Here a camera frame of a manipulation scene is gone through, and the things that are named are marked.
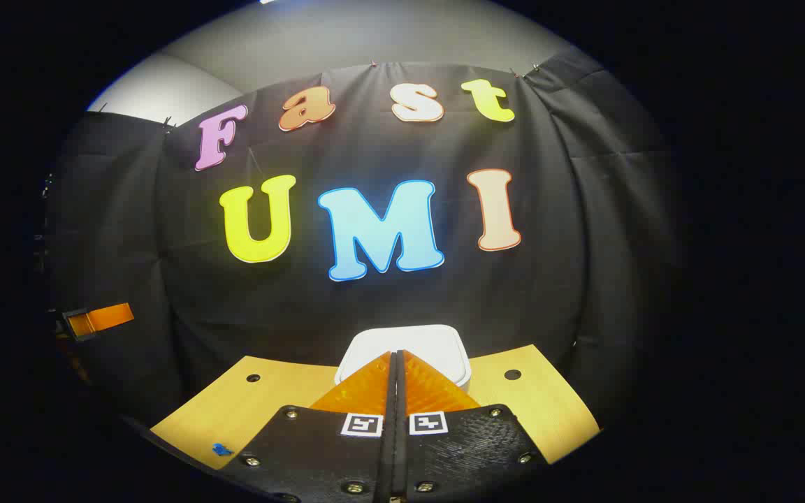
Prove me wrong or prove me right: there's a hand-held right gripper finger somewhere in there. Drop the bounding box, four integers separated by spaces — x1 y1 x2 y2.
396 349 550 503
224 349 396 503

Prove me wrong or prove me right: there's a wooden desktop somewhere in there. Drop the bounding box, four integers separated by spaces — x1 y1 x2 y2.
150 344 600 470

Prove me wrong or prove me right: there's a white desktop garbage bin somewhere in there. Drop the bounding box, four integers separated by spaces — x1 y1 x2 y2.
335 324 472 393

